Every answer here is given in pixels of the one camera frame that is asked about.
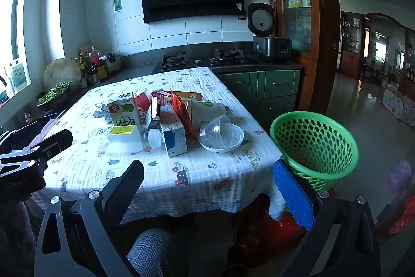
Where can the green kitchen cabinet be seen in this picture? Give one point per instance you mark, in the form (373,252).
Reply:
(275,92)

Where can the person's plaid trouser leg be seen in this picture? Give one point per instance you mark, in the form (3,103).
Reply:
(155,251)

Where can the white paper cup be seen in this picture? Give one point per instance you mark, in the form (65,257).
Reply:
(206,111)

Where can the lilac plastic bag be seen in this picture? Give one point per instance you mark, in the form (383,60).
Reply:
(43,132)

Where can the black countertop appliance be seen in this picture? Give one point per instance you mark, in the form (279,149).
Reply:
(272,48)

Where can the printed white tablecloth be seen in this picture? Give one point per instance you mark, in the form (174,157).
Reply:
(194,179)

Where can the black gas stove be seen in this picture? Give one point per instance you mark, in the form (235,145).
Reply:
(204,60)

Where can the kitchen window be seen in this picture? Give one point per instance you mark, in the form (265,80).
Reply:
(14,30)

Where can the red plastic bag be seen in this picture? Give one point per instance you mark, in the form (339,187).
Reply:
(405,218)

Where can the orange cardboard box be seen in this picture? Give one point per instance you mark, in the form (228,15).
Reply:
(191,96)

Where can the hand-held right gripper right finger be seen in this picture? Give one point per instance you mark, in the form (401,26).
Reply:
(291,196)

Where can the red plastic stool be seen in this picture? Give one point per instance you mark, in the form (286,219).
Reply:
(269,231)

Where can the red cartoon paper cup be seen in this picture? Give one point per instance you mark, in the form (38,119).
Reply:
(142,110)

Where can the green label milk carton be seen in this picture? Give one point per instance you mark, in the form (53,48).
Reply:
(123,113)

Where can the white box with yellow label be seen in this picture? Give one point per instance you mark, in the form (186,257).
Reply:
(124,140)

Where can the bowl of green vegetables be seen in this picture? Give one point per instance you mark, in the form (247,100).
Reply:
(53,97)

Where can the white plastic plate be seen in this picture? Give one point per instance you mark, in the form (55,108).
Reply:
(235,137)

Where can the green plastic basket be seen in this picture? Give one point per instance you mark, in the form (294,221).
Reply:
(316,147)

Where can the clear plastic bottle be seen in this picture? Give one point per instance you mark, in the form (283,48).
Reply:
(154,137)

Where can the blue white drink carton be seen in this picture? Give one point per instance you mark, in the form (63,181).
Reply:
(174,140)

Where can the round wooden cutting board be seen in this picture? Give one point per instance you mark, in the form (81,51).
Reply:
(61,72)

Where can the dotted play fence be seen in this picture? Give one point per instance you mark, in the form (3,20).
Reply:
(400,106)

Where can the crumpled grey foil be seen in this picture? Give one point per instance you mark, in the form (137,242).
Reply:
(102,114)

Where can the row of seasoning bottles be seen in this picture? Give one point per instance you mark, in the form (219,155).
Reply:
(92,64)

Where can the wooden glass door cabinet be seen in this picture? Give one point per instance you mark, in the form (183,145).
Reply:
(321,37)

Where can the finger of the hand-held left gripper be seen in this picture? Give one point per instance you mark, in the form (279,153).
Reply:
(55,144)
(26,136)

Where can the red foil snack packet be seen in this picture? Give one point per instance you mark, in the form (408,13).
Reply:
(181,114)

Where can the clear plastic cup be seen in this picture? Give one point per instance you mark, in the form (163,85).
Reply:
(215,131)

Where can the red printed box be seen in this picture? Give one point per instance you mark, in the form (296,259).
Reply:
(161,98)

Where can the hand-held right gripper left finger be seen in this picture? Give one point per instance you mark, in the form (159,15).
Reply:
(129,187)

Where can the steel pot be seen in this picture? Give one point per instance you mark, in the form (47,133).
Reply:
(113,64)

